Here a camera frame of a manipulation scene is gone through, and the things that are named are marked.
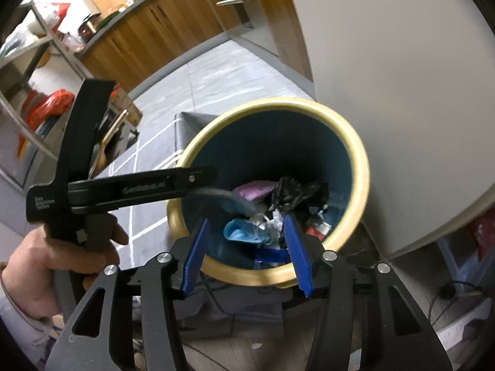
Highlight blue face mask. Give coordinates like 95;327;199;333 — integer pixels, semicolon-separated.
223;218;272;246

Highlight black power cable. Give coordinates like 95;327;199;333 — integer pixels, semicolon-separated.
424;281;489;330

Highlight red plastic bag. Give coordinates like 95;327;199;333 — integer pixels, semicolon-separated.
19;89;76;152

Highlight wooden kitchen cabinets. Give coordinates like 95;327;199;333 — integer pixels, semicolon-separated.
75;0;315;94

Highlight yellow-rimmed teal bin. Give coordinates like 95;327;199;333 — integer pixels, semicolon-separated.
167;97;370;289

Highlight person's left forearm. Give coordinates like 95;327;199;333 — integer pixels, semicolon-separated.
0;262;67;358

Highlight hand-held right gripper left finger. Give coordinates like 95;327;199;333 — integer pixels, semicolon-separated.
46;218;212;371

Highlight grey kitchen countertop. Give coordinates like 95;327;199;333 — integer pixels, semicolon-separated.
75;0;206;62

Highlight black plastic bag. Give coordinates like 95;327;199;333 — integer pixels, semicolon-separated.
270;176;330;218

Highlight person's left hand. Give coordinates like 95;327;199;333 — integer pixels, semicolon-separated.
8;216;130;291

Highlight blue printed package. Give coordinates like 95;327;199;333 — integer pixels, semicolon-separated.
253;246;291;268

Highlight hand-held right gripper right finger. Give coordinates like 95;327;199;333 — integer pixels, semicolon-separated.
283;214;445;371

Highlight white power strip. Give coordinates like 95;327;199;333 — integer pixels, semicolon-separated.
436;301;493;341

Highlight stainless steel rack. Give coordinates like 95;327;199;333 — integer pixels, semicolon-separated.
0;3;137;187

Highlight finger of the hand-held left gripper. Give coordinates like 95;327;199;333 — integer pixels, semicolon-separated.
172;165;218;197

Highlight white tissue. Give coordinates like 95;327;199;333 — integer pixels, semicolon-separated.
266;210;287;237

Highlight wooden handled tool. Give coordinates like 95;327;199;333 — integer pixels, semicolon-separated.
90;107;129;175

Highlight purple foil bag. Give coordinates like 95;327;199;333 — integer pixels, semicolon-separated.
234;180;278;202

